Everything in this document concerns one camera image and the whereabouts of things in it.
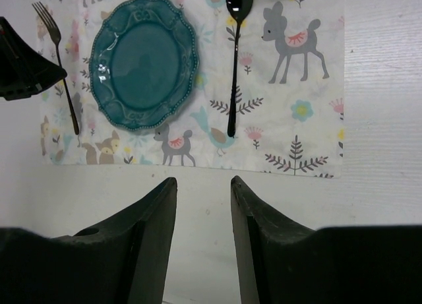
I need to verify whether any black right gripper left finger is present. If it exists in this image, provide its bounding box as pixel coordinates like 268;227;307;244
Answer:
1;177;177;303

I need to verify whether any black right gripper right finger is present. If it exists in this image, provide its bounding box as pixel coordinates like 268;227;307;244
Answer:
231;176;421;303

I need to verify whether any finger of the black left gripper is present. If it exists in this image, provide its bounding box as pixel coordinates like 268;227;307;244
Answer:
1;16;67;101

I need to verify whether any dark metal fork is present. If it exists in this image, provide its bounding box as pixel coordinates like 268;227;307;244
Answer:
32;1;80;136

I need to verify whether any teal scalloped ceramic plate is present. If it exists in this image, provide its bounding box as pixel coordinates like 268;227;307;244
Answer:
89;0;199;131

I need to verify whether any animal print cloth placemat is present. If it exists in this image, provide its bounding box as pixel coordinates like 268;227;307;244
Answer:
36;0;344;177

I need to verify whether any black metal spoon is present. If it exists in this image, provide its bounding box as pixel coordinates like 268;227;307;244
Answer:
226;0;253;138

